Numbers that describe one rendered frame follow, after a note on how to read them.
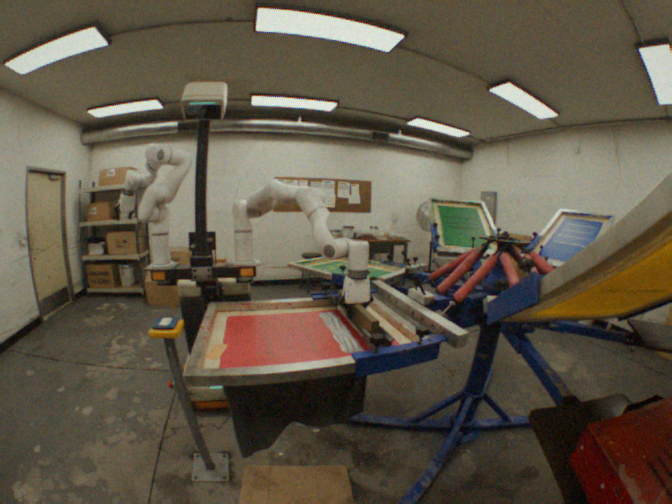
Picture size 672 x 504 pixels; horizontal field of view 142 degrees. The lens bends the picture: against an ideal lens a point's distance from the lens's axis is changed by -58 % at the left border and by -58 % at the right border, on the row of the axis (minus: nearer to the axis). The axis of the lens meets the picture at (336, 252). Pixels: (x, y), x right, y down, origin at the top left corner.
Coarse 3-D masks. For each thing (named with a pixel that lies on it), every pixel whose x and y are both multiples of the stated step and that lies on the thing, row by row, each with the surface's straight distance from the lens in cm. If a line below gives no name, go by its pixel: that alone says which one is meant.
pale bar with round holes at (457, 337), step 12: (372, 288) 143; (384, 288) 132; (396, 300) 123; (408, 300) 117; (408, 312) 114; (420, 312) 106; (432, 312) 107; (432, 324) 102; (444, 324) 98; (456, 336) 92
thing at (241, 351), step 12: (252, 336) 102; (324, 336) 101; (360, 336) 102; (228, 348) 96; (240, 348) 95; (252, 348) 94; (324, 348) 93; (336, 348) 93; (228, 360) 89; (240, 360) 88; (252, 360) 88; (264, 360) 87; (276, 360) 87; (288, 360) 87; (300, 360) 87; (312, 360) 87
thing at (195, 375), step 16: (224, 304) 125; (240, 304) 124; (256, 304) 124; (272, 304) 125; (288, 304) 125; (304, 304) 127; (320, 304) 129; (208, 320) 110; (400, 320) 109; (208, 336) 100; (416, 336) 98; (192, 352) 89; (192, 368) 81; (208, 368) 80; (224, 368) 79; (240, 368) 78; (256, 368) 78; (272, 368) 77; (288, 368) 77; (304, 368) 77; (320, 368) 77; (336, 368) 79; (352, 368) 81; (192, 384) 80; (208, 384) 79; (224, 384) 78; (240, 384) 78; (256, 384) 78
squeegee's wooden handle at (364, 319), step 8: (352, 304) 104; (360, 304) 104; (352, 312) 105; (360, 312) 97; (368, 312) 96; (360, 320) 98; (368, 320) 92; (376, 320) 90; (368, 328) 92; (376, 328) 91
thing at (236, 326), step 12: (300, 312) 122; (312, 312) 122; (336, 312) 123; (228, 324) 113; (240, 324) 112; (252, 324) 112; (312, 324) 110; (324, 324) 110; (348, 324) 111; (228, 336) 104; (240, 336) 103
